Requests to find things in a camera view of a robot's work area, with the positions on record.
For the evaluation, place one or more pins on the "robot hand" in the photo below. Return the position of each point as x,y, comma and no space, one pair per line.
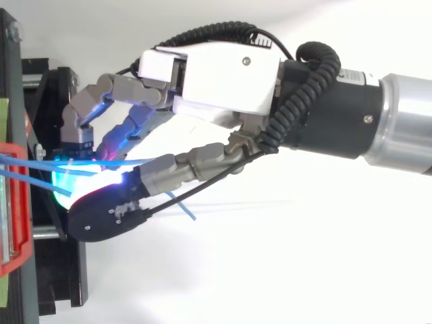
219,77

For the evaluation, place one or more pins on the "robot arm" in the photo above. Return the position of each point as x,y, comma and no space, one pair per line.
337,114

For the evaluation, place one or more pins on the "red bin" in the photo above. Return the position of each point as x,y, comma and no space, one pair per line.
20,202

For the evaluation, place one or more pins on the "black stand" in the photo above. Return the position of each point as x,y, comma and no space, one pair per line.
57,263

